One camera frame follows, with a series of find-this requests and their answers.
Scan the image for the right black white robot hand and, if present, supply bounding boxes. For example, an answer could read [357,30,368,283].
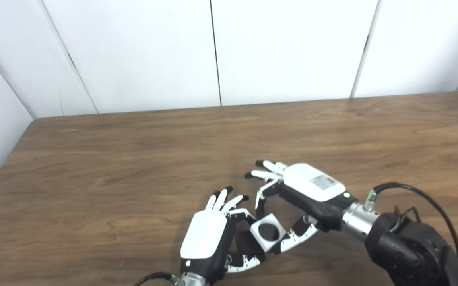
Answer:
[244,160,357,255]

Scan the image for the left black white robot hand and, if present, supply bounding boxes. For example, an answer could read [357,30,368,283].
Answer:
[180,186,262,285]

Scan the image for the white square piece with hole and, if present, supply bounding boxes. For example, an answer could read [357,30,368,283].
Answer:
[250,213,286,253]

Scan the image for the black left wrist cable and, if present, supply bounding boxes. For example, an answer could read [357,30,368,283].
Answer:
[134,272,179,286]

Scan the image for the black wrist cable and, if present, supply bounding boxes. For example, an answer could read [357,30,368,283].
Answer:
[364,182,458,261]
[134,272,179,286]

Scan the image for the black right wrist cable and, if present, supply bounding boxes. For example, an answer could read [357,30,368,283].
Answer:
[364,182,458,261]

